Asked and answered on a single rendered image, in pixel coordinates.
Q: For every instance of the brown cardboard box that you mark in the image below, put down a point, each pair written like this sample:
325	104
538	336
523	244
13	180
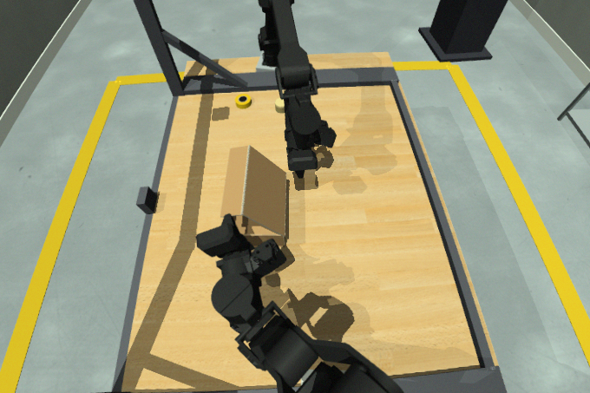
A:
256	188

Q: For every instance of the yellow roll of tape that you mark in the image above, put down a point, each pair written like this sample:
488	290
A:
243	101

